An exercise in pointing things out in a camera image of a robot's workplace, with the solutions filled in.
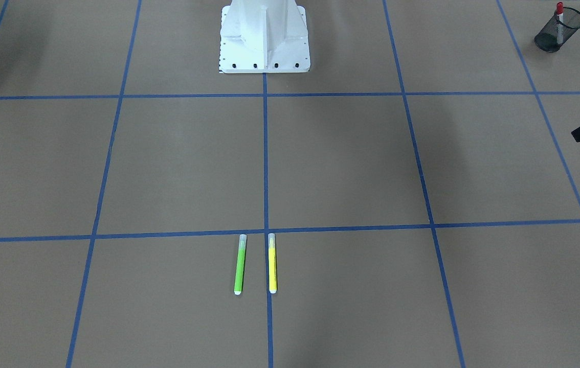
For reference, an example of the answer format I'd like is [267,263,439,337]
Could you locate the red and white marker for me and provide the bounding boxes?
[555,2,564,47]

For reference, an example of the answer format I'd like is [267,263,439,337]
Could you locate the black mesh pen cup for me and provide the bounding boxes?
[533,6,580,53]

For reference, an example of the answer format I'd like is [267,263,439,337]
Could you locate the white metal mounting base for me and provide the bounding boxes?
[218,1,311,73]

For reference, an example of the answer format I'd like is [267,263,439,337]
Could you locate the yellow marker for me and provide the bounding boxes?
[267,233,278,295]

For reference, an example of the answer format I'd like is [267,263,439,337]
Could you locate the green marker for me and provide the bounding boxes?
[233,234,247,296]

